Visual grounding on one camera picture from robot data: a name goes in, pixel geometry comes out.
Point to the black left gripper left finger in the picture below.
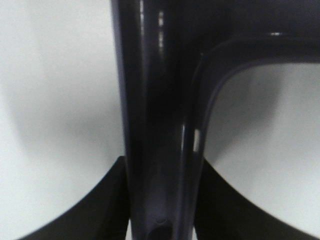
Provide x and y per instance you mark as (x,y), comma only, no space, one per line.
(103,214)

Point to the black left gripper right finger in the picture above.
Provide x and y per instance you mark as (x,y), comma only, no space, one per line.
(222,213)

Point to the grey plastic dustpan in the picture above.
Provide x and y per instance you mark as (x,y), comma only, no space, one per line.
(173,58)

